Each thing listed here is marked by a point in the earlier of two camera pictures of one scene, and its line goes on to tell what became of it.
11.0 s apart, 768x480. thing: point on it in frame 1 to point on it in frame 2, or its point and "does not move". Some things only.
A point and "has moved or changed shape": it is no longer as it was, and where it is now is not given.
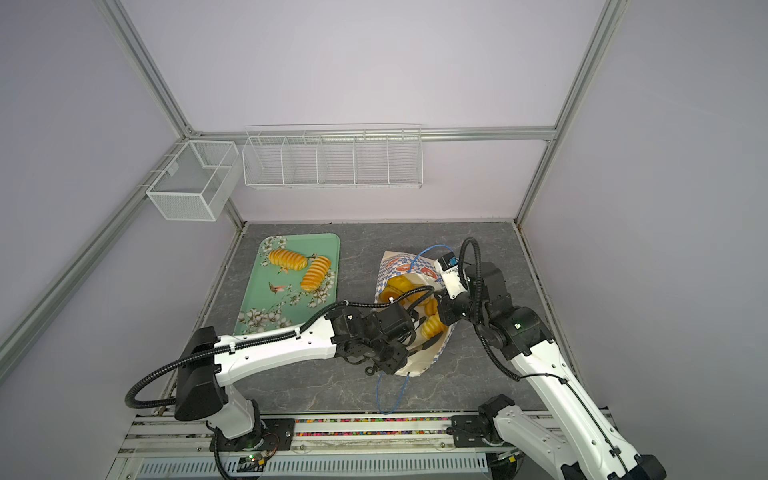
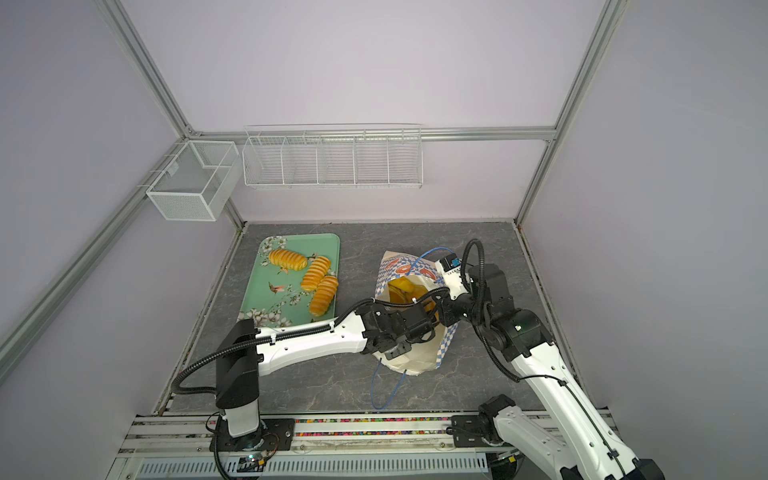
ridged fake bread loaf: [288, 259] does not move
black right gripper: [449, 317] does not move
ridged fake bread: [432, 327] has moved or changed shape
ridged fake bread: [315, 274] does not move
